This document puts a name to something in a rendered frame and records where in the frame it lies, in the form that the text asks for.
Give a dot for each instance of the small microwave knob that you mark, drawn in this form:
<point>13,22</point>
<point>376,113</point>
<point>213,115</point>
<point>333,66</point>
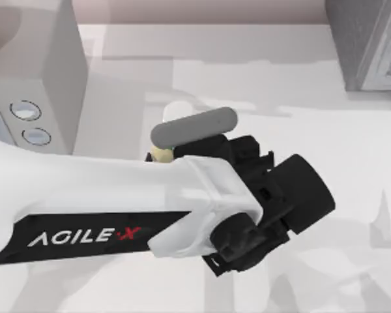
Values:
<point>36,136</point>

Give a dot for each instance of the pale yellow small object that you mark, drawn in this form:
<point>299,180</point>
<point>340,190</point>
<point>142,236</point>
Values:
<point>162,154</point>

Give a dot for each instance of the grey cabinet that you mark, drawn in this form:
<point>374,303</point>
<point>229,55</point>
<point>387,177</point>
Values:
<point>355,42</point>

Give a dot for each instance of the pale microwave oven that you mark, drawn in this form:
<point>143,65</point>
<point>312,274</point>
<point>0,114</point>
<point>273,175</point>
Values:
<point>42,65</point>

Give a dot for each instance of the pale grey rounded box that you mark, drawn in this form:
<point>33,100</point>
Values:
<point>195,127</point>

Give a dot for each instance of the large microwave knob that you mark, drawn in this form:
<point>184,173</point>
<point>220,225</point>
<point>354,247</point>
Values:
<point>25,110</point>

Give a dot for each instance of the white bottle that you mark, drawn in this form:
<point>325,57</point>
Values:
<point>176,112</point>

